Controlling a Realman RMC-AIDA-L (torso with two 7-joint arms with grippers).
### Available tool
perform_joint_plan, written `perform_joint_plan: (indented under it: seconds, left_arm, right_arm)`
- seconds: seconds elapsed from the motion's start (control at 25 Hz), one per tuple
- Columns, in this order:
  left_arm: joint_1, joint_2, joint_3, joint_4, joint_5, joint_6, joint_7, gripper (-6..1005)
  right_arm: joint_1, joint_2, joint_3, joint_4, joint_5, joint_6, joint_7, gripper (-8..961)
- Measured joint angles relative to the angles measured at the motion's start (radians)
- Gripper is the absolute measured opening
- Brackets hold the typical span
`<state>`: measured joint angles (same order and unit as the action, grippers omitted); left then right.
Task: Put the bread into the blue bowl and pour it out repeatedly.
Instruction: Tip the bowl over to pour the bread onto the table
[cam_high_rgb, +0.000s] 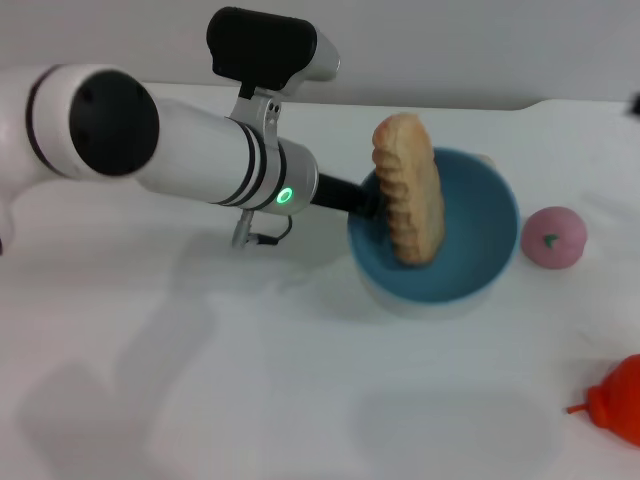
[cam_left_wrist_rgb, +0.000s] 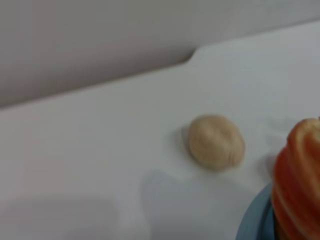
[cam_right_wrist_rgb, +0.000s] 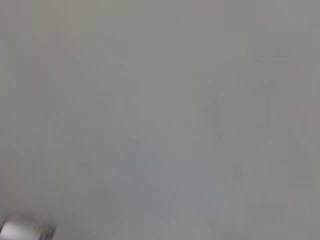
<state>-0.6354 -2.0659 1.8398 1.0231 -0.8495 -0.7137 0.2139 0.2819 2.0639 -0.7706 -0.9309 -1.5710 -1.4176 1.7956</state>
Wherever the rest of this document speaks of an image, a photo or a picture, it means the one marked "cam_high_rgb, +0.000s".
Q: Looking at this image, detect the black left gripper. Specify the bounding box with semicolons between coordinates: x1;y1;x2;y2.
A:
309;172;389;221

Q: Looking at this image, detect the red orange plastic toy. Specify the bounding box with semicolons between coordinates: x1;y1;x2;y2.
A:
567;353;640;449

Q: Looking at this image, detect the pink peach bun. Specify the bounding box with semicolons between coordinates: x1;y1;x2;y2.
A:
521;207;589;271

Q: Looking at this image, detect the left arm connector cable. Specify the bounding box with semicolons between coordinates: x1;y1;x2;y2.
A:
230;208;294;250

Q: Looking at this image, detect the long rectangular toast bread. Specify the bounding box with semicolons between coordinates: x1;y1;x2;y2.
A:
372;113;448;266

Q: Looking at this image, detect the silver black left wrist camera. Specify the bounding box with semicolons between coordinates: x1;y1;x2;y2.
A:
206;6;343;99

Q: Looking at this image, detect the blue bowl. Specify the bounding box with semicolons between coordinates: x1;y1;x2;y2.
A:
347;146;520;304

